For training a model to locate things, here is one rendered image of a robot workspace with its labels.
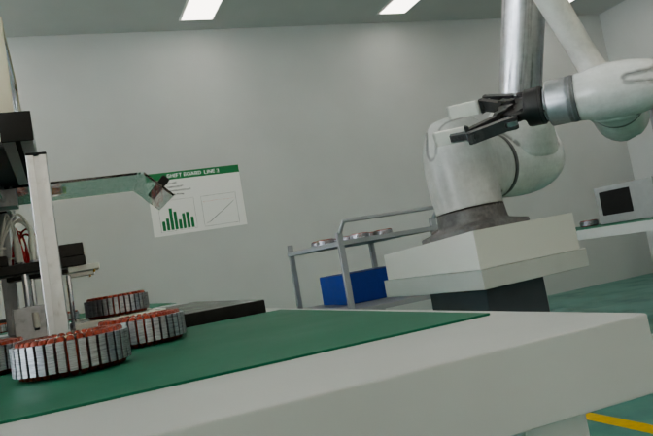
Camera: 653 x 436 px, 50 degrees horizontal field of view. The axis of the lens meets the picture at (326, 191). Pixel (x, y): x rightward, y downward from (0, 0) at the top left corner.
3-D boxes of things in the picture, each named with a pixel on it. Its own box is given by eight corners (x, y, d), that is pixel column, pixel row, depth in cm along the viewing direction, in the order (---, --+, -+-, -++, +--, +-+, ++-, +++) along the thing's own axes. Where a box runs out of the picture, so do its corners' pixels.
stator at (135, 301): (149, 308, 133) (146, 288, 134) (151, 310, 123) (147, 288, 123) (87, 319, 130) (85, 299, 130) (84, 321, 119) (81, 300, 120)
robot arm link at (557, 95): (582, 110, 138) (552, 116, 141) (572, 67, 135) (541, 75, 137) (580, 128, 131) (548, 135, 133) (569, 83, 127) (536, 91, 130)
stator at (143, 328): (184, 333, 96) (180, 306, 96) (189, 338, 85) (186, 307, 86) (99, 349, 93) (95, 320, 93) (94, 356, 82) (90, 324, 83)
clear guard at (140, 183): (160, 210, 171) (156, 186, 171) (174, 195, 148) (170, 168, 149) (16, 229, 159) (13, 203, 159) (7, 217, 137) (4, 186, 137)
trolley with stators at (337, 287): (394, 375, 459) (366, 224, 469) (477, 392, 366) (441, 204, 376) (309, 395, 438) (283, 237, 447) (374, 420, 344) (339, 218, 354)
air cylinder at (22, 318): (50, 334, 125) (45, 303, 126) (49, 335, 118) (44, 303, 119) (18, 339, 124) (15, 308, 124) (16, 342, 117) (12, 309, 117)
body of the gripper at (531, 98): (548, 130, 133) (500, 139, 138) (552, 113, 140) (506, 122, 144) (539, 94, 131) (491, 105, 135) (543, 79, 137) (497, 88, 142)
